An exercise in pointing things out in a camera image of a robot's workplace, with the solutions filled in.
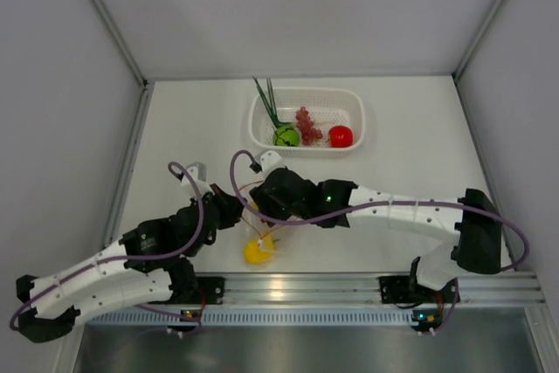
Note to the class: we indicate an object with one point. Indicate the green fake scallion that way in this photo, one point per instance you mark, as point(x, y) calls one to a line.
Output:
point(268, 100)

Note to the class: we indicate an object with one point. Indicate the clear zip bag orange seal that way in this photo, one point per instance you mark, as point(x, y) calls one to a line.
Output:
point(259, 228)

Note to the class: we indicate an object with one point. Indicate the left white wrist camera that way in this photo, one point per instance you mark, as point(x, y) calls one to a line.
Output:
point(195, 174)

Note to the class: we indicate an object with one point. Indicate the purple fake grape bunch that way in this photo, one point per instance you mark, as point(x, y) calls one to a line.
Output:
point(309, 133)

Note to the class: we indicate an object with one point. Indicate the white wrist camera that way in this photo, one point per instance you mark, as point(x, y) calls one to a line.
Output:
point(195, 174)
point(265, 162)

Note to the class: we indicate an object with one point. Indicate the red fake apple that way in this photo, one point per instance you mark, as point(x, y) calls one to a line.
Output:
point(340, 137)

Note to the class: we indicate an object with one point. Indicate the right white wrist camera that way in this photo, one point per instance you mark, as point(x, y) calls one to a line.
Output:
point(265, 162)

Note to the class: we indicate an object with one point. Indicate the white perforated plastic basket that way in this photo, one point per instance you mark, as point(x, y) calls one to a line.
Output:
point(328, 107)

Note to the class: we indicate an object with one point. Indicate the aluminium frame post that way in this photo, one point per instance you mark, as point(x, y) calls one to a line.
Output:
point(103, 13)
point(487, 21)

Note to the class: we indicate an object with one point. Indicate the left aluminium frame post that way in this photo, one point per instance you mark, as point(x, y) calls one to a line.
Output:
point(103, 13)

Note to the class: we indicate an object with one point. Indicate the green fake watermelon ball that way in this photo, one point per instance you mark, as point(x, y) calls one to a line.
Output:
point(286, 136)

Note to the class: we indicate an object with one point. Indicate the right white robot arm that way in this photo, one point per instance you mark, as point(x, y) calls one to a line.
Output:
point(468, 232)

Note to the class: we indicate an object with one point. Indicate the right aluminium frame post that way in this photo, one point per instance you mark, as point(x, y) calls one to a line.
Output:
point(487, 21)

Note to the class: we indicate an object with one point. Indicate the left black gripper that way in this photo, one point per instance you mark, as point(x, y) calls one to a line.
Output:
point(231, 206)

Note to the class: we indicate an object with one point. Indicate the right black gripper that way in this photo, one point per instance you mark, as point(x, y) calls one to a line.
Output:
point(266, 203)

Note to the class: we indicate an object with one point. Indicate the aluminium mounting rail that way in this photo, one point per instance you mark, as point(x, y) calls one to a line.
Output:
point(512, 289)

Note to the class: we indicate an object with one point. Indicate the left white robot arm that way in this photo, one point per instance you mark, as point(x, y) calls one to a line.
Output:
point(148, 265)

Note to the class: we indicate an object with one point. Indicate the yellow fake bell pepper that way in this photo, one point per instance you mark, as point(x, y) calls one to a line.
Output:
point(259, 251)

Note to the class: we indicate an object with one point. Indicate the slotted grey cable duct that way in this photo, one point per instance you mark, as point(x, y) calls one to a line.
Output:
point(227, 317)

